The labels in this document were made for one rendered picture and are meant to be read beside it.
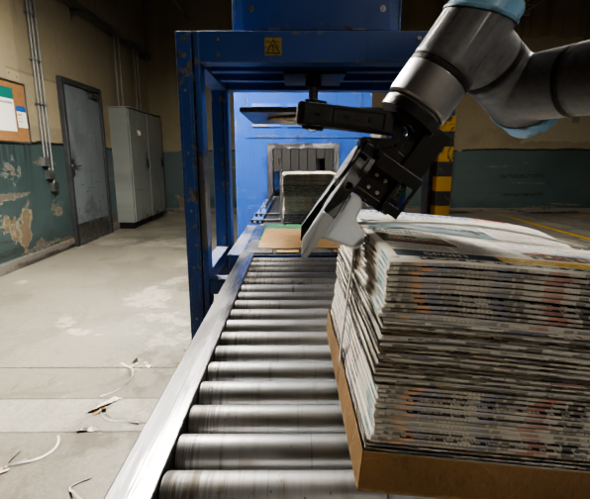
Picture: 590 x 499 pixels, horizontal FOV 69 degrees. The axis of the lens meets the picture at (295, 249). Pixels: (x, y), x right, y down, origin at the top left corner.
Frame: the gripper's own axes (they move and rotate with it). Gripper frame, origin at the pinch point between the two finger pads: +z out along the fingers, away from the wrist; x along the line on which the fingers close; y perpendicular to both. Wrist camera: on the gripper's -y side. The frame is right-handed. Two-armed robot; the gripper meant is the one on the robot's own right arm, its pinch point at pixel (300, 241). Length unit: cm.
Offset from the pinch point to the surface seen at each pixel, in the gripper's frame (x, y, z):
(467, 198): 851, 328, -149
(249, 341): 25.8, 5.7, 25.5
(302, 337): 26.5, 13.8, 19.3
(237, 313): 39.4, 1.7, 27.3
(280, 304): 46, 10, 22
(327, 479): -11.7, 15.8, 18.2
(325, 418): 0.2, 16.4, 18.2
